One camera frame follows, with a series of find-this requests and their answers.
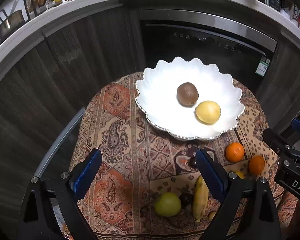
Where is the small yellow loquat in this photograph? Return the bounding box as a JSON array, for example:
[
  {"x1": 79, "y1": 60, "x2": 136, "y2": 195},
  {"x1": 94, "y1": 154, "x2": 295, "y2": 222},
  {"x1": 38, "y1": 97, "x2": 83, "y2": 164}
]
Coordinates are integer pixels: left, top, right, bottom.
[{"x1": 208, "y1": 211, "x2": 216, "y2": 221}]

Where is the dark cherry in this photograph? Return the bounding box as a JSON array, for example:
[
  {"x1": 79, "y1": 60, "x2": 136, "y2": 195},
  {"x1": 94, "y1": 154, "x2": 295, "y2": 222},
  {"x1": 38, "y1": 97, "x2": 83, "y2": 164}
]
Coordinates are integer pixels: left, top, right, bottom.
[{"x1": 179, "y1": 193, "x2": 194, "y2": 209}]

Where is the yellow orange mango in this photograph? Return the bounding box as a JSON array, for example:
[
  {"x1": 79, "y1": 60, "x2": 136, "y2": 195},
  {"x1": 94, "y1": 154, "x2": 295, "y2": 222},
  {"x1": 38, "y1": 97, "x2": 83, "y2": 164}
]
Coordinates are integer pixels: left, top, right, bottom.
[{"x1": 235, "y1": 171, "x2": 245, "y2": 179}]

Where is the yellow banana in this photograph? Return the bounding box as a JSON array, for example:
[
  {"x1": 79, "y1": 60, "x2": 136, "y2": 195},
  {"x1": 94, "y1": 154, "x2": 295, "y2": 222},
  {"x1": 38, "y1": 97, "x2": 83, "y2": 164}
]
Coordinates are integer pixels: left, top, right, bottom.
[{"x1": 192, "y1": 176, "x2": 209, "y2": 223}]

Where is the patterned paisley tablecloth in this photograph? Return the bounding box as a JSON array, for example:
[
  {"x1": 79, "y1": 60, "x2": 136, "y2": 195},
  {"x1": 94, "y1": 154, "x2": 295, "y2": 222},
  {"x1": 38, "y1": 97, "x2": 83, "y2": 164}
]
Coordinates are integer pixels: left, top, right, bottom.
[{"x1": 70, "y1": 72, "x2": 297, "y2": 239}]

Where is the black built-in dishwasher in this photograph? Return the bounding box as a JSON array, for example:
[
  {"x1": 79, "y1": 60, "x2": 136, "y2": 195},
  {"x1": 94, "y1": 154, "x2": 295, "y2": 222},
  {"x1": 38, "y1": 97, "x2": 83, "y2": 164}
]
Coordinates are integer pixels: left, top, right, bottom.
[{"x1": 138, "y1": 9, "x2": 277, "y2": 92}]

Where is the white scalloped fruit bowl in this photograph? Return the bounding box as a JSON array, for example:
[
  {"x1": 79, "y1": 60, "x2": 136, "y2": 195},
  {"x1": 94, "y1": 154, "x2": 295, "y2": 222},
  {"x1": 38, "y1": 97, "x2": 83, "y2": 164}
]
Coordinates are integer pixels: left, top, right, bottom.
[{"x1": 135, "y1": 57, "x2": 244, "y2": 141}]

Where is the yellow lemon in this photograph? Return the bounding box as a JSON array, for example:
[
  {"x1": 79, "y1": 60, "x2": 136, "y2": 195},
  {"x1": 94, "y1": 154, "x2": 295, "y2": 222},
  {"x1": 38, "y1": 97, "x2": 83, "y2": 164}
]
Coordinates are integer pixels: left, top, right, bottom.
[{"x1": 195, "y1": 101, "x2": 221, "y2": 125}]

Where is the dark wood cabinet door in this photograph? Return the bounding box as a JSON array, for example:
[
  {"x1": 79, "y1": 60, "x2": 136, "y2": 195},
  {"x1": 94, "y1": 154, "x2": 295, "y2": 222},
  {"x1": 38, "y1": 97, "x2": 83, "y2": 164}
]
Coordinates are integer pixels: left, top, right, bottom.
[{"x1": 0, "y1": 4, "x2": 146, "y2": 181}]

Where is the steel saucepan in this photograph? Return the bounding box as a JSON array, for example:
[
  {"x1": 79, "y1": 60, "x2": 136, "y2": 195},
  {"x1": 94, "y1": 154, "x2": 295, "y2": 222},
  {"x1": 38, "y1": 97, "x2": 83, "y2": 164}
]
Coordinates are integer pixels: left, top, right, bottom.
[{"x1": 0, "y1": 9, "x2": 25, "y2": 40}]

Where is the orange mandarin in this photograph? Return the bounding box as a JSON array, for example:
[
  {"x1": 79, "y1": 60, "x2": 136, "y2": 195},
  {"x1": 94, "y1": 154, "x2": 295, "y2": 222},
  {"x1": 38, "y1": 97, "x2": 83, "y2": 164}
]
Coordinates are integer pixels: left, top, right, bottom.
[
  {"x1": 225, "y1": 142, "x2": 245, "y2": 163},
  {"x1": 249, "y1": 155, "x2": 265, "y2": 176}
]

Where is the green apple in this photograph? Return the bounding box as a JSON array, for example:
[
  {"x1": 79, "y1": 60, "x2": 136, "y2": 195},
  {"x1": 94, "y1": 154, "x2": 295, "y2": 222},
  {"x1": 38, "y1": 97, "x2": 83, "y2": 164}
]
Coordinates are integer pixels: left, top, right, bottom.
[{"x1": 154, "y1": 192, "x2": 181, "y2": 217}]

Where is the green energy label sticker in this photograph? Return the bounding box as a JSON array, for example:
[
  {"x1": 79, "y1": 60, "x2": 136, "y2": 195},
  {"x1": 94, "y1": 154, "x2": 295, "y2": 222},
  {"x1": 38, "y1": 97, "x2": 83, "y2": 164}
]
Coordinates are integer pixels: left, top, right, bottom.
[{"x1": 255, "y1": 56, "x2": 270, "y2": 77}]

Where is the brown kiwi fruit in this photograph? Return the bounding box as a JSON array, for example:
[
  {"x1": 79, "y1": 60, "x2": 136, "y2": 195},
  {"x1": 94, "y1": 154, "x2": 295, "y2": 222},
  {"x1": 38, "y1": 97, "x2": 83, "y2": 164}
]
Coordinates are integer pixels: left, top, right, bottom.
[{"x1": 177, "y1": 82, "x2": 199, "y2": 107}]

